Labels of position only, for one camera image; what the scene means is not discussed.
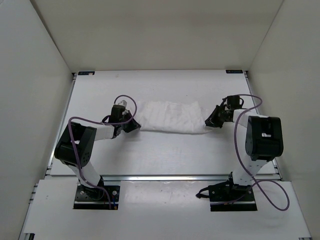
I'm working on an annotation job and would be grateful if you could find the white pleated skirt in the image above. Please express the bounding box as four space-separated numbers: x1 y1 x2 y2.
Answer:
134 101 210 135

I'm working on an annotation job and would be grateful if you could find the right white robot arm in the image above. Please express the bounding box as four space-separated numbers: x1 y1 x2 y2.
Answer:
204 94 284 200

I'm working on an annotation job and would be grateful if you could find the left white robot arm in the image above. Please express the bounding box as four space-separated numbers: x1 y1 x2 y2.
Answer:
54 104 141 199

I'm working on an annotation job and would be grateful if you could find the right blue corner label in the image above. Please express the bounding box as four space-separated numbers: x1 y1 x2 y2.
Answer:
225 69 243 74

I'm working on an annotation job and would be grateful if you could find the blue corner label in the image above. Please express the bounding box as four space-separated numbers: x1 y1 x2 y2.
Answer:
225 69 243 74
77 71 95 76

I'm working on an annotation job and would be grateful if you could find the left blue corner label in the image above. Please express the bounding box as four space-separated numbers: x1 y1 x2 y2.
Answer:
77 71 95 76

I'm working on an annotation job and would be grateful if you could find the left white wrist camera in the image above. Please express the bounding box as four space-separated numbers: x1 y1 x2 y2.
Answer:
117 100 128 108

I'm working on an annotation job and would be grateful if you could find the aluminium front rail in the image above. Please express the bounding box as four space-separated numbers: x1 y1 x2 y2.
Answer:
102 174 228 182

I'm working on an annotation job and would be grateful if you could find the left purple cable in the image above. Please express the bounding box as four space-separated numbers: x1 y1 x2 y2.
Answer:
67 94 138 210

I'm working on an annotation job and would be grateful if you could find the purple cable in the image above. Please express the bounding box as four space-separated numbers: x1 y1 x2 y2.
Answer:
67 94 138 210
234 93 291 212

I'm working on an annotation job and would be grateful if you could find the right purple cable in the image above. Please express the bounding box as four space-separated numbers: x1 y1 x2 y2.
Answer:
234 93 291 212

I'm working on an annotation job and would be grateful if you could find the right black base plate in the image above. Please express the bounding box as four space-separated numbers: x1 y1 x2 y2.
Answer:
195 183 258 212

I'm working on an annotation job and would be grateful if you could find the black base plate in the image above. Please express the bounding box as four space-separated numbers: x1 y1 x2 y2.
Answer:
195 183 258 212
73 183 121 211

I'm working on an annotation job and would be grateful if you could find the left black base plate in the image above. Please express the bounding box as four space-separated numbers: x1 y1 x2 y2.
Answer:
73 183 121 211

